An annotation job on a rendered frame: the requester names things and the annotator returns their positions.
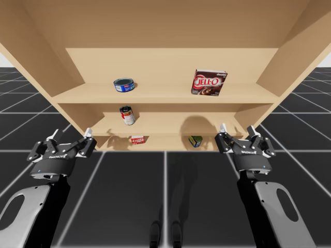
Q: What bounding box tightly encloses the red and white can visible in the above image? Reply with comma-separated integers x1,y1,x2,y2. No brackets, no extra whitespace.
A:
119,105,136,126

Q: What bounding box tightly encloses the pale wooden shelf unit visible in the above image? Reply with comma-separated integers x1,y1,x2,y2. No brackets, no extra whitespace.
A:
0,0,331,152

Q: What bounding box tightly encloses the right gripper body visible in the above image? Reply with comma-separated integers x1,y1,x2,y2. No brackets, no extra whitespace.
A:
231,139,273,175

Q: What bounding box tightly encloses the green and blue rectangular can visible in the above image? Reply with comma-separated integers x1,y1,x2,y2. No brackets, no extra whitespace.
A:
188,135,203,148

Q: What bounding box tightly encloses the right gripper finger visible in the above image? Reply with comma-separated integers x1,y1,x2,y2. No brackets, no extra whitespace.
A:
247,125,277,158
214,123,243,155

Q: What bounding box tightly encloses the blue flat can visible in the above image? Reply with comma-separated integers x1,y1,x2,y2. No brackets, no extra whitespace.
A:
113,78,135,93

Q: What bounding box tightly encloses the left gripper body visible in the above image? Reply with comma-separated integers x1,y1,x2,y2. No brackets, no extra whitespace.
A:
28,143,79,180

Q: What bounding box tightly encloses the brown carton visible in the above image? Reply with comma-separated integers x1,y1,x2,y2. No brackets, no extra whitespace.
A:
191,69,229,97

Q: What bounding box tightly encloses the red and white carton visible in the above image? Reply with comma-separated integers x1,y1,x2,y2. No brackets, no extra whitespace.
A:
130,135,146,146

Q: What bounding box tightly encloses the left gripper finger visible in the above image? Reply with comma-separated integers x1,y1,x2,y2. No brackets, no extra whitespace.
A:
67,128,97,158
27,129,61,163

